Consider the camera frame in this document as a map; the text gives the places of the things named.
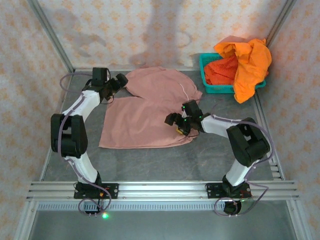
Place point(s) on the aluminium table edge rail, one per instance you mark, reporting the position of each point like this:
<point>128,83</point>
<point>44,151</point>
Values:
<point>43,170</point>
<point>80,70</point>
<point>277,172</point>

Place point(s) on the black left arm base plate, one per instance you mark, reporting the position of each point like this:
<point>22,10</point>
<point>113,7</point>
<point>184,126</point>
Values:
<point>113,188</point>

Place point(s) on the pink shorts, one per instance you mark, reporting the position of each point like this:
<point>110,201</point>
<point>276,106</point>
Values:
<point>140,120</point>

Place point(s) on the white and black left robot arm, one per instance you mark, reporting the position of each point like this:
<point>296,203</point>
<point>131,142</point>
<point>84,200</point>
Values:
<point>85,100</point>

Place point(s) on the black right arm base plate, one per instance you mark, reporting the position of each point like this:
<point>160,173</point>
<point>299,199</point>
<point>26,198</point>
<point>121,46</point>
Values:
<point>211,191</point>

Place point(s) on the teal plastic basket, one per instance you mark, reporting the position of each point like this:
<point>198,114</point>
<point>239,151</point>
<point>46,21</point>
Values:
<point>217,89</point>

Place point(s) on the red-orange shorts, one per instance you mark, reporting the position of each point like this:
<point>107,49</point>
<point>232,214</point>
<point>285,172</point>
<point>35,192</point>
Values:
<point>220,71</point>

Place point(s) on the glowing indicator light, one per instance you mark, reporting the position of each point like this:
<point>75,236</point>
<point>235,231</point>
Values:
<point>105,215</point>

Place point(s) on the grey metal panel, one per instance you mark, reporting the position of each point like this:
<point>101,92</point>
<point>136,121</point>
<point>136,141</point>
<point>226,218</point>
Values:
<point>160,225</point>

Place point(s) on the long aluminium mounting rail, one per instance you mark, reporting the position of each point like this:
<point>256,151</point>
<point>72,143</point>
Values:
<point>160,191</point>

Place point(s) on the aluminium frame post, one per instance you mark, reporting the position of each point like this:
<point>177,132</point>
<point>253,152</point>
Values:
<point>51,35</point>
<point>281,20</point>

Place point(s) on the short aluminium frame leg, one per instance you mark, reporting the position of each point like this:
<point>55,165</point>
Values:
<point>298,220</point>
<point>25,222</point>

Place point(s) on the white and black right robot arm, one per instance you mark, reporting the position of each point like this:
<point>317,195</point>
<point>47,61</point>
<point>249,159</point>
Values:
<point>215,125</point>

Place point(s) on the bright orange shorts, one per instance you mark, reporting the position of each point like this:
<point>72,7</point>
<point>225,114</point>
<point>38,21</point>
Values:
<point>252,65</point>

